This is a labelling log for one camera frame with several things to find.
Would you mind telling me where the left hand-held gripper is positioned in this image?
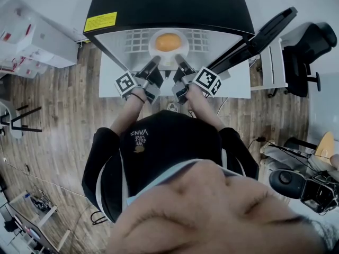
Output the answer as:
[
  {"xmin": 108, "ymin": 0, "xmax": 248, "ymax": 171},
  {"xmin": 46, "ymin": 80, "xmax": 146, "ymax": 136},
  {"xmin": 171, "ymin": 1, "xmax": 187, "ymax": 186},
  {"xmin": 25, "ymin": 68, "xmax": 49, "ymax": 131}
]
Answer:
[{"xmin": 114, "ymin": 56, "xmax": 164, "ymax": 105}]

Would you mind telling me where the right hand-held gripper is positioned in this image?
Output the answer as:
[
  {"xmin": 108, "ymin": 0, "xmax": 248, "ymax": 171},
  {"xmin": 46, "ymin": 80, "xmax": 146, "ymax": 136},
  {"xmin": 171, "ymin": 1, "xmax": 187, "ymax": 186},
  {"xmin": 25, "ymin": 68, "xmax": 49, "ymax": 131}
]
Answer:
[{"xmin": 171, "ymin": 53, "xmax": 222, "ymax": 105}]

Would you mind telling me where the white round plate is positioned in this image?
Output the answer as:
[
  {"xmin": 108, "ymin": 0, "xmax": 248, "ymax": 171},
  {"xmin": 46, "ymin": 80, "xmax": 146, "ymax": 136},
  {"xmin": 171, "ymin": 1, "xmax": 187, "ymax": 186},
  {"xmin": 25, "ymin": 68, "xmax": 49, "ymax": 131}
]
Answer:
[{"xmin": 148, "ymin": 28, "xmax": 190, "ymax": 67}]

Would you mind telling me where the orange bread bun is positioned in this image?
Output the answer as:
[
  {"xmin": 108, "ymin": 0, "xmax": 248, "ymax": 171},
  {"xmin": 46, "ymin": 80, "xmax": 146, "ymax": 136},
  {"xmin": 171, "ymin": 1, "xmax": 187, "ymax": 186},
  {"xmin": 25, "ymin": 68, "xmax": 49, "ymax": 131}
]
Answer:
[{"xmin": 154, "ymin": 33, "xmax": 182, "ymax": 52}]

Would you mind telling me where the black microwave oven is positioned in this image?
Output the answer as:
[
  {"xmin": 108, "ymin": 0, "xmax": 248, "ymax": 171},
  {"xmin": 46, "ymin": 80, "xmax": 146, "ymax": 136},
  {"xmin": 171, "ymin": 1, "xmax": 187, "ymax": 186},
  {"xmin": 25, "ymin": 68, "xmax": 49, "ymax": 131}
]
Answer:
[{"xmin": 83, "ymin": 0, "xmax": 299, "ymax": 75}]

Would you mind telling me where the person's left forearm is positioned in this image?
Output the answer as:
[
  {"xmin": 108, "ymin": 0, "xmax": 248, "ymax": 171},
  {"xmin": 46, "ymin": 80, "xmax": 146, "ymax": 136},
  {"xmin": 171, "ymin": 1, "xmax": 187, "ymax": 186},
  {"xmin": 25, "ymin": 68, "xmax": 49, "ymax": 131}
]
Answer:
[{"xmin": 109, "ymin": 91, "xmax": 148, "ymax": 136}]

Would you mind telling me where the person's right forearm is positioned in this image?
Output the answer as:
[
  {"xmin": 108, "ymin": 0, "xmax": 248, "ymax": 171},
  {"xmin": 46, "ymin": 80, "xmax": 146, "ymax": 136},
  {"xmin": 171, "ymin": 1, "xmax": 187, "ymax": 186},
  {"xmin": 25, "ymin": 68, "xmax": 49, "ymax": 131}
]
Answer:
[{"xmin": 185, "ymin": 85, "xmax": 226, "ymax": 131}]

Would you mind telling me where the black wristband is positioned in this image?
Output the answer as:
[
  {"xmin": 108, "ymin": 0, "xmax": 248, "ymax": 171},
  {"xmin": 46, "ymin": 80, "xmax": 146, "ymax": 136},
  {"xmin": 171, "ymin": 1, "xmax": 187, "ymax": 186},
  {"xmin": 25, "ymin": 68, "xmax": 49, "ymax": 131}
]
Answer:
[{"xmin": 130, "ymin": 93, "xmax": 146, "ymax": 104}]

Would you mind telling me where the white table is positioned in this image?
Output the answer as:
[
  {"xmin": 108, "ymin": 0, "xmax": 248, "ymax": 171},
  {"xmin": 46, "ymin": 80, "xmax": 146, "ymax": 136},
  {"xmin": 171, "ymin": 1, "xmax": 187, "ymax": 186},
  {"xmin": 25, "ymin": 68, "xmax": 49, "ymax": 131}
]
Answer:
[{"xmin": 98, "ymin": 52, "xmax": 252, "ymax": 99}]

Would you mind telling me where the person's black t-shirt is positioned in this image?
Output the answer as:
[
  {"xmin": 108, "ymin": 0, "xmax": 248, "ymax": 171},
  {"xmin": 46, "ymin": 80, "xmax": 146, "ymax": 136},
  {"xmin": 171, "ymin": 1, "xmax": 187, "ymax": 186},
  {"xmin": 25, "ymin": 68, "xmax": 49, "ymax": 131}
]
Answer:
[{"xmin": 81, "ymin": 109, "xmax": 260, "ymax": 223}]

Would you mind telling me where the white cabinet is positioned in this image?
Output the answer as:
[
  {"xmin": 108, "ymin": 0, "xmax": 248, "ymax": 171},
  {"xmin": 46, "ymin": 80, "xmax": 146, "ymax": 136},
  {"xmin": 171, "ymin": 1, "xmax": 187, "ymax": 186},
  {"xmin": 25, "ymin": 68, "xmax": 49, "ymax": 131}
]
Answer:
[{"xmin": 15, "ymin": 17, "xmax": 80, "ymax": 69}]

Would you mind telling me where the black office chair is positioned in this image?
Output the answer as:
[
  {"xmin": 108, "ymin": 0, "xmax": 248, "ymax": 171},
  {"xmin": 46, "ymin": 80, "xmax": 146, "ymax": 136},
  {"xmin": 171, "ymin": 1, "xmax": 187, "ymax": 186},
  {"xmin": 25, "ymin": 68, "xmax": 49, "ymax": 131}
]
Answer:
[{"xmin": 267, "ymin": 22, "xmax": 338, "ymax": 98}]

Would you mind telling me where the pack of clear bottles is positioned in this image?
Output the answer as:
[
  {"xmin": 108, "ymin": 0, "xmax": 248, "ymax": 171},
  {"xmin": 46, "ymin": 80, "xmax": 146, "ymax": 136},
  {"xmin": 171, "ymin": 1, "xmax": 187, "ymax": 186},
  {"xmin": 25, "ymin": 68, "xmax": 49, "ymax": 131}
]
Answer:
[{"xmin": 0, "ymin": 50, "xmax": 48, "ymax": 79}]

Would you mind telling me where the black round table base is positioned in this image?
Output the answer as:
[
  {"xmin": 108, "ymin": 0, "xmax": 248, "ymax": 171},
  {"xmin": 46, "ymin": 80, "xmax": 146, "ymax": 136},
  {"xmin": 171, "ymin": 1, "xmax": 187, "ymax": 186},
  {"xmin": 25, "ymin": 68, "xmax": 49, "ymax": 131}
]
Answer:
[{"xmin": 283, "ymin": 137, "xmax": 318, "ymax": 152}]

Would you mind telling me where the clear water jug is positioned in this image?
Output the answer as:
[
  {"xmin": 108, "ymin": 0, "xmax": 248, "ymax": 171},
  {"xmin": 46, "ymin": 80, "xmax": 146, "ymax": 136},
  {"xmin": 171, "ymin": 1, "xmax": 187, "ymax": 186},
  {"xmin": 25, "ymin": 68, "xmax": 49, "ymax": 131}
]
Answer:
[{"xmin": 0, "ymin": 0, "xmax": 38, "ymax": 52}]

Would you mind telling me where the white chair with black legs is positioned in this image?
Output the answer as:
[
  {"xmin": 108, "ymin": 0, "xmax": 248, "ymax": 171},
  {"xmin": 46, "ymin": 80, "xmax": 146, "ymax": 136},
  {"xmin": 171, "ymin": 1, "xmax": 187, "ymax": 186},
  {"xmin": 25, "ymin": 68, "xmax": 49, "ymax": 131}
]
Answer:
[{"xmin": 0, "ymin": 101, "xmax": 43, "ymax": 140}]

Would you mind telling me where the person's face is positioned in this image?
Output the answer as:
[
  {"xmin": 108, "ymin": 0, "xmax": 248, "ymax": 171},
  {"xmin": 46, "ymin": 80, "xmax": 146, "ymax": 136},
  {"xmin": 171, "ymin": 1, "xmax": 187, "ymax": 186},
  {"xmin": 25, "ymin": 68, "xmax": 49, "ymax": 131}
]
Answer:
[{"xmin": 105, "ymin": 159, "xmax": 339, "ymax": 254}]

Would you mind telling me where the round wooden table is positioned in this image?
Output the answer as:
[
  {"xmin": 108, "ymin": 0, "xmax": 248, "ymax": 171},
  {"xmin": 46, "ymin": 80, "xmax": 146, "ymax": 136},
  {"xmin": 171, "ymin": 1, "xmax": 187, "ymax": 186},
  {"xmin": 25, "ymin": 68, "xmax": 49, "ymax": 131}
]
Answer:
[{"xmin": 314, "ymin": 131, "xmax": 336, "ymax": 160}]

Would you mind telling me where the grey desk with white legs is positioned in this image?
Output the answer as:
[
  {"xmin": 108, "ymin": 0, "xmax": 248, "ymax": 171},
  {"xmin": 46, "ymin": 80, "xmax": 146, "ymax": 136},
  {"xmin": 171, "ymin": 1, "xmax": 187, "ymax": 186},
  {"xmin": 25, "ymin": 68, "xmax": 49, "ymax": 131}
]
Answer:
[{"xmin": 0, "ymin": 190, "xmax": 72, "ymax": 254}]

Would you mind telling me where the white wire fridge shelf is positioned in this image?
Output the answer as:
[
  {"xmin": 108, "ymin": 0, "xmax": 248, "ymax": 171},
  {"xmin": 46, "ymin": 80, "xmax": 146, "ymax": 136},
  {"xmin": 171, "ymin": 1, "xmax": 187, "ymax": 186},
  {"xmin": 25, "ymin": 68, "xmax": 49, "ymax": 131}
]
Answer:
[{"xmin": 124, "ymin": 29, "xmax": 210, "ymax": 53}]

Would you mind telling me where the black floor cable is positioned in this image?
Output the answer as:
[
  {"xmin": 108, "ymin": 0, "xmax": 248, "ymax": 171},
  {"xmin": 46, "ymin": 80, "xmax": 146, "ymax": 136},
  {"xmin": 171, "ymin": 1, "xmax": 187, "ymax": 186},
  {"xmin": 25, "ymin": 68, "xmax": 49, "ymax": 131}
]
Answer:
[{"xmin": 247, "ymin": 135, "xmax": 276, "ymax": 150}]

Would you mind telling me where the thin white floor cable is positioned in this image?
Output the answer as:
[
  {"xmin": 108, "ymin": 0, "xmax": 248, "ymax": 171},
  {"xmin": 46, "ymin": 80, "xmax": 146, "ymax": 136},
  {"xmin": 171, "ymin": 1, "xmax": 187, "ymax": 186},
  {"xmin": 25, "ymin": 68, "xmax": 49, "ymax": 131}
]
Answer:
[{"xmin": 2, "ymin": 157, "xmax": 88, "ymax": 198}]

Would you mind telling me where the black cable loop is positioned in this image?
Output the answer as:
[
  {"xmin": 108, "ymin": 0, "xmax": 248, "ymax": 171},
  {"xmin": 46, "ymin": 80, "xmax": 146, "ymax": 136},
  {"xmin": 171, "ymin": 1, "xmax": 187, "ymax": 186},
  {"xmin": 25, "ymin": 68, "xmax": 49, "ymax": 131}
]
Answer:
[{"xmin": 90, "ymin": 211, "xmax": 109, "ymax": 225}]

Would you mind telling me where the cable clutter on floor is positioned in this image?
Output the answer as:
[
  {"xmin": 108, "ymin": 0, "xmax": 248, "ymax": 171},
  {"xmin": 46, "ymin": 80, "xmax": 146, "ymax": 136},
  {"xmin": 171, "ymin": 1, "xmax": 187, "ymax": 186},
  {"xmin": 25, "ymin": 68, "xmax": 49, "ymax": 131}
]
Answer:
[{"xmin": 29, "ymin": 192, "xmax": 53, "ymax": 211}]

